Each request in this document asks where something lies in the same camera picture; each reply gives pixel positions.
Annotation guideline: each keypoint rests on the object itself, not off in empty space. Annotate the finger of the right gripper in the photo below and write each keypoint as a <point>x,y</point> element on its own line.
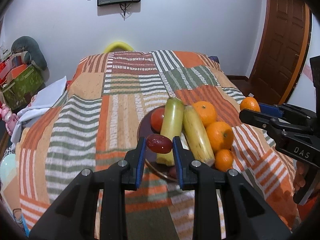
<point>267,119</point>
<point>289,113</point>

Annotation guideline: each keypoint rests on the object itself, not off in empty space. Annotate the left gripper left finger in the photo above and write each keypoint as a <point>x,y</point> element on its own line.
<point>72,215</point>

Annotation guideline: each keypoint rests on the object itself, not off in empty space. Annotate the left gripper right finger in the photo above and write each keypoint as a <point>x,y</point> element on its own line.
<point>246,214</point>

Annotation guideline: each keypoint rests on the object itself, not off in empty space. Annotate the small tangerine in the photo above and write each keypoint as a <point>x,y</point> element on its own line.
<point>223,160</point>
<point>250,103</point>

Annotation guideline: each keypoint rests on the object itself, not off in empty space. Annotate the large orange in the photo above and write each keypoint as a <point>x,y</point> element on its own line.
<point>206,112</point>
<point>220,135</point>

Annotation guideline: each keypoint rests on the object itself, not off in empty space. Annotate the yellow sugarcane piece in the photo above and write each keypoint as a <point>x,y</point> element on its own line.
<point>197,137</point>

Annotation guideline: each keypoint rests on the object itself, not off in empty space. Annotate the green sugarcane piece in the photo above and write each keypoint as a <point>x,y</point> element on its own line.
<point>171,127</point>

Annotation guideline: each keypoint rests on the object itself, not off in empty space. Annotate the red tomato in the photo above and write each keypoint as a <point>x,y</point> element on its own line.
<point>156,119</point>

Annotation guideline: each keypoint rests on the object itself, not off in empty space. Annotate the person right hand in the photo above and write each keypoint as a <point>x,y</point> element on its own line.
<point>299,180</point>

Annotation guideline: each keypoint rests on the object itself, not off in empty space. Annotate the white sliding wardrobe door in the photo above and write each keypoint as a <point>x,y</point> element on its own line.
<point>304,94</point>

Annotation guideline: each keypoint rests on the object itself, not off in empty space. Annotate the wooden door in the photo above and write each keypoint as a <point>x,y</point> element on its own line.
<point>282,52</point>

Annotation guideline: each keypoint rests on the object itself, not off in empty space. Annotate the light green bowl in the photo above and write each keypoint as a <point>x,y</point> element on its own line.
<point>8,168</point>

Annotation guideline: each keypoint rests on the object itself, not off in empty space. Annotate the blue backpack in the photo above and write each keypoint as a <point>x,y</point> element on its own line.
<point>215,59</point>

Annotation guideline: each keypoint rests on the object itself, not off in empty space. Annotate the purple ceramic plate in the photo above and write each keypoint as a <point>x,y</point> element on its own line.
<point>163,171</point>

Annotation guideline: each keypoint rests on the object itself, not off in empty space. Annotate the pink rabbit toy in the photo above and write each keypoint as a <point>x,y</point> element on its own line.
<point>9,118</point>

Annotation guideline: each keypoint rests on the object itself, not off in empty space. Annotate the white cloth pile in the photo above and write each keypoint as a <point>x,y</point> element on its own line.
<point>45,99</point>

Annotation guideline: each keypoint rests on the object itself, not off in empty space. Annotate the green patterned box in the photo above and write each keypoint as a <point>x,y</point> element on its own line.
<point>18,92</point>

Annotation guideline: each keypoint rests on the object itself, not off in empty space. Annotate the grey neck pillow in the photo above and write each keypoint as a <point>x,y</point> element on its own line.
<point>31,50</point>

